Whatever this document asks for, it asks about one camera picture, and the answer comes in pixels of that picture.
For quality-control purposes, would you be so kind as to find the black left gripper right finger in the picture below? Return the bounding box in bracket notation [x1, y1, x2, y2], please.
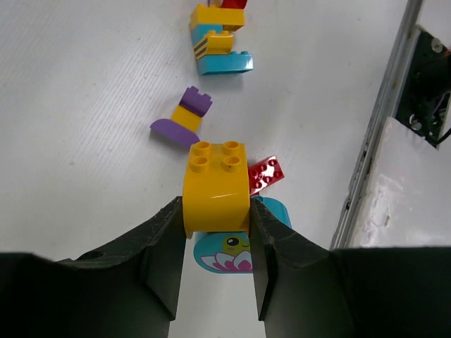
[249, 200, 450, 337]

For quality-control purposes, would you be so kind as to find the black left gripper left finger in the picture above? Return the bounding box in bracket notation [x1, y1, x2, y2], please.
[1, 197, 186, 337]

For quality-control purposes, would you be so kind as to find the teal frog lego brick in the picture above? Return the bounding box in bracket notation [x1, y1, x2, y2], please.
[192, 196, 293, 274]

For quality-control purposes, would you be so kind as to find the yellow curved lego brick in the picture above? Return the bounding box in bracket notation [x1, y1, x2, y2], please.
[183, 141, 250, 239]

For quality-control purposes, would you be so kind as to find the purple yellow lego cluster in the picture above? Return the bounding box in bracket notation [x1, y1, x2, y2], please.
[150, 86, 212, 149]

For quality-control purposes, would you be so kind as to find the red flat lego plate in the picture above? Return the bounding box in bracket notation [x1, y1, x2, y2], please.
[248, 156, 285, 196]

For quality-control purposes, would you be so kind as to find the stacked yellow teal lego cluster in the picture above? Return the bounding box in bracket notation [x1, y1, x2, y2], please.
[190, 1, 254, 76]

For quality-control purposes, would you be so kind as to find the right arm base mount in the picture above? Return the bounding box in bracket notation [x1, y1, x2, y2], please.
[395, 27, 450, 148]

